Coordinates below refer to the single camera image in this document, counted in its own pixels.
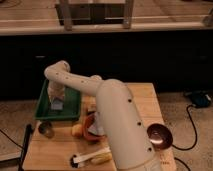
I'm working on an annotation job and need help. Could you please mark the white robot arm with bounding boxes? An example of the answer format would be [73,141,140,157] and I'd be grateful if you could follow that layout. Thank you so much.
[44,63,163,171]

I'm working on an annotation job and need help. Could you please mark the red bowl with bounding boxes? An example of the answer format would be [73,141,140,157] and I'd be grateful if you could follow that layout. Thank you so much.
[83,114,103,141]

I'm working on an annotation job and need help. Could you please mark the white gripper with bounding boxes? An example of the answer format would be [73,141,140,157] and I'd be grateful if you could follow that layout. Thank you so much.
[47,81,65,100]

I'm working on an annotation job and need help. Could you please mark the wooden chair frame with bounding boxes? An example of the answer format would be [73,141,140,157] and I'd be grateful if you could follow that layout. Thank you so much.
[55,0,134,31]

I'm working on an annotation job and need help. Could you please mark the white handled brush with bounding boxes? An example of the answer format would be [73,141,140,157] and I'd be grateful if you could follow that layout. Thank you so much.
[70,147,112,168]

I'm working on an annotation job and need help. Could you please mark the yellow round fruit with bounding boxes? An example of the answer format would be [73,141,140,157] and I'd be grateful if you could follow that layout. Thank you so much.
[71,124,83,138]

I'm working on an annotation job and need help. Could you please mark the small metal cup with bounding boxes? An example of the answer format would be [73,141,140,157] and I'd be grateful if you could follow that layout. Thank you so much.
[38,121,54,138]

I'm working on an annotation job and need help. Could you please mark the green plastic tray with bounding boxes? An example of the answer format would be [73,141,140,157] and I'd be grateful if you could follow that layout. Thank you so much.
[35,79,81,121]

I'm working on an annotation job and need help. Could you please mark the dark blue floor device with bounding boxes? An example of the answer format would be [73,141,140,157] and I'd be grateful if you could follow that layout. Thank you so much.
[185,91,211,108]

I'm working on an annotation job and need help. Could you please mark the blue grey sponge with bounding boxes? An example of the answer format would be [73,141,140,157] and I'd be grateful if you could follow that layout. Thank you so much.
[51,99,63,110]

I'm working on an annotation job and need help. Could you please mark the black power cable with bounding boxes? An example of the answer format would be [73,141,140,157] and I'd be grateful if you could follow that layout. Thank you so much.
[171,104,199,151]

